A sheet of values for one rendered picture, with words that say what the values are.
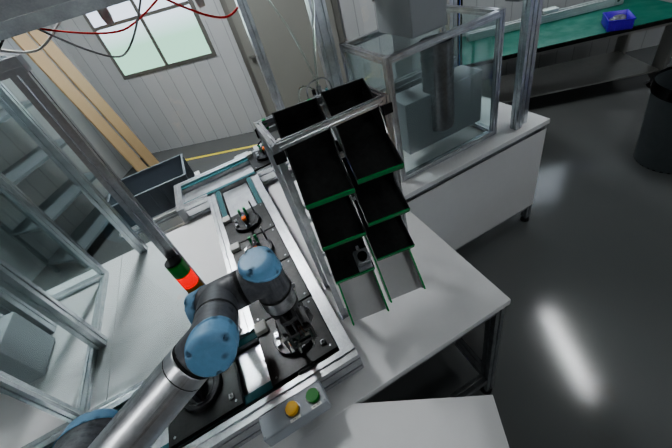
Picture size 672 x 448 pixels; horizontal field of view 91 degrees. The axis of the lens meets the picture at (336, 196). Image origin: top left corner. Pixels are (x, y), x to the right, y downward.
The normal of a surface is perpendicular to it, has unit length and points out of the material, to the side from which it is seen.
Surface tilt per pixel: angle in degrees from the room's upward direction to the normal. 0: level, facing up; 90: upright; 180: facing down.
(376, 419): 0
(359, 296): 45
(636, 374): 0
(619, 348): 0
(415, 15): 90
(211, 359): 67
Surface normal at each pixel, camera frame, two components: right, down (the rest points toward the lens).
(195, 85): -0.02, 0.64
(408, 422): -0.23, -0.75
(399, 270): 0.03, -0.14
